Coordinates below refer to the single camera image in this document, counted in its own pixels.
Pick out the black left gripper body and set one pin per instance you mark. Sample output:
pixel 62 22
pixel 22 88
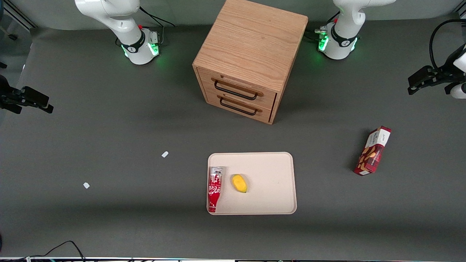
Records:
pixel 442 72

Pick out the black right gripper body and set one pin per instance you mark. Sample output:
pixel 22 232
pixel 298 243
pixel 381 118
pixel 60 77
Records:
pixel 8 98

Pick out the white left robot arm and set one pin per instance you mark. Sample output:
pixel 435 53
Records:
pixel 346 22

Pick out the red cookie box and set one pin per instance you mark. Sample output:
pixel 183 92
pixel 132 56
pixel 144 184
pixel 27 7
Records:
pixel 372 153

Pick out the beige plastic tray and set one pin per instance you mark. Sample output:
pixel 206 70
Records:
pixel 269 182

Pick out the wooden drawer front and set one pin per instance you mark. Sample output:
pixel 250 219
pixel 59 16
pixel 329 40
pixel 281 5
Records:
pixel 207 78
pixel 213 99

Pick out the wooden drawer cabinet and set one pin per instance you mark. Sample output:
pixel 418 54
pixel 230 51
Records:
pixel 251 40

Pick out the red cola bottle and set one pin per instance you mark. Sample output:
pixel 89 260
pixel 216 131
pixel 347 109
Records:
pixel 214 189

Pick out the yellow lemon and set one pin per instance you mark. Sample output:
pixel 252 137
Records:
pixel 239 183

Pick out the aluminium frame rail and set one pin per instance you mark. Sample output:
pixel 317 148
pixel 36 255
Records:
pixel 20 14

